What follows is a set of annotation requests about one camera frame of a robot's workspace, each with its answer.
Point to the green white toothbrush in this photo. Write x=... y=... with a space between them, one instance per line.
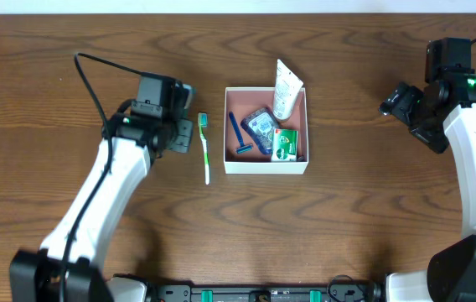
x=202 y=124

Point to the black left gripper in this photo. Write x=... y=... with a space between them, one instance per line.
x=183 y=135

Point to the green red toothpaste tube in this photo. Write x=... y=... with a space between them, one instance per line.
x=190 y=93

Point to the white open cardboard box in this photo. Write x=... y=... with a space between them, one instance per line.
x=243 y=101

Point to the blue disposable razor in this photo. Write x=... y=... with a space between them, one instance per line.
x=242 y=148

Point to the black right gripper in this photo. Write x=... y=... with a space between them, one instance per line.
x=402 y=106

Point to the white lotion tube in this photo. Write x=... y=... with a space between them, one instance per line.
x=287 y=87

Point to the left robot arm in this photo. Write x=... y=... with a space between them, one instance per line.
x=68 y=264

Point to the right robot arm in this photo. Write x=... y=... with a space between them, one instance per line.
x=443 y=115

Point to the green soap bar box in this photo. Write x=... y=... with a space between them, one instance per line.
x=284 y=145

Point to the black mounting rail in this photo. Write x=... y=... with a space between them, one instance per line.
x=345 y=291

